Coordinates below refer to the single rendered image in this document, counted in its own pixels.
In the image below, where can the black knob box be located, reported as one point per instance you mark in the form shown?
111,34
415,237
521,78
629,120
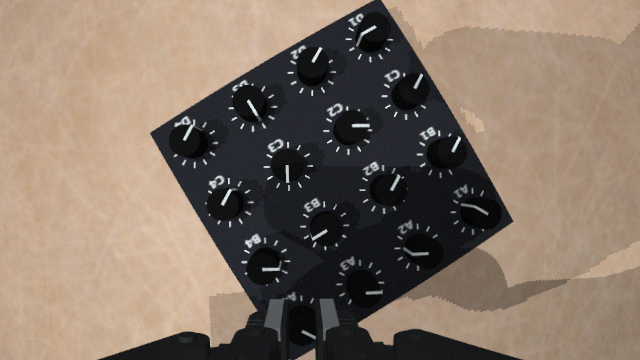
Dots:
331,177

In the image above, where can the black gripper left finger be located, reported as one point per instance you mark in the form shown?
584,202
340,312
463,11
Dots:
266,338

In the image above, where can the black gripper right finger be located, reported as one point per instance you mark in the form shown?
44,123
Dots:
338,339

